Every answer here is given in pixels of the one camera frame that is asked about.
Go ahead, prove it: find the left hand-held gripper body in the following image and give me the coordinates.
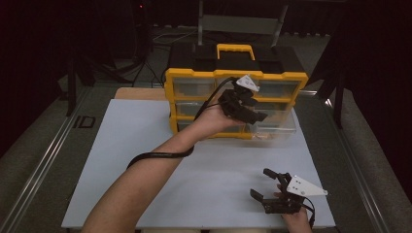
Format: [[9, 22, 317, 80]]
[[217, 75, 260, 124]]

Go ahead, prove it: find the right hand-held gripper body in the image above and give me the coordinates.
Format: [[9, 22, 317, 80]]
[[261, 172, 328, 216]]

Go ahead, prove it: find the clear plastic drawer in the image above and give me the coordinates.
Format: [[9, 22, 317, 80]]
[[247, 108, 298, 141]]

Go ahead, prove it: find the yellow black organizer cabinet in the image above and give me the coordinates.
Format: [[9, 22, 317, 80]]
[[163, 43, 309, 141]]

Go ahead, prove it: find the person's right hand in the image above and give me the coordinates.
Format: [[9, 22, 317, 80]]
[[273, 183, 314, 233]]

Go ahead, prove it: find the person's left hand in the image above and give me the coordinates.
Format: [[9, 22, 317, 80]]
[[190, 102, 247, 142]]

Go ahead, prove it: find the white table board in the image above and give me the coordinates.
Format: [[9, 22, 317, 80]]
[[61, 98, 336, 229]]

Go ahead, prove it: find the grid of clear drawers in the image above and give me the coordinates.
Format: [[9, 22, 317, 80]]
[[172, 77, 300, 134]]

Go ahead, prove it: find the grey metal stand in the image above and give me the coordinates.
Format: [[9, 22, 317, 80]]
[[197, 0, 290, 47]]

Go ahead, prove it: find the wooden table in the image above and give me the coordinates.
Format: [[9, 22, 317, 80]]
[[114, 86, 168, 101]]

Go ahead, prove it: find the black tripod stand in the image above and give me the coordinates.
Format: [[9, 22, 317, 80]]
[[96, 0, 164, 85]]

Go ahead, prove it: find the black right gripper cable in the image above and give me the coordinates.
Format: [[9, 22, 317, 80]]
[[302, 196, 317, 229]]

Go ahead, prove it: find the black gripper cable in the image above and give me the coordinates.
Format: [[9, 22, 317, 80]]
[[302, 196, 317, 229], [125, 76, 239, 170]]

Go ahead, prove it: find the aluminium floor rail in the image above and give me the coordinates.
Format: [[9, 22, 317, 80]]
[[324, 96, 394, 233], [0, 86, 92, 233]]

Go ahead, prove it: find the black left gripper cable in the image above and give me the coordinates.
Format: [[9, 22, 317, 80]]
[[125, 76, 239, 170]]

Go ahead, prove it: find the white floor cable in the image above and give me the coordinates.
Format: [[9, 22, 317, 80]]
[[152, 28, 199, 43]]

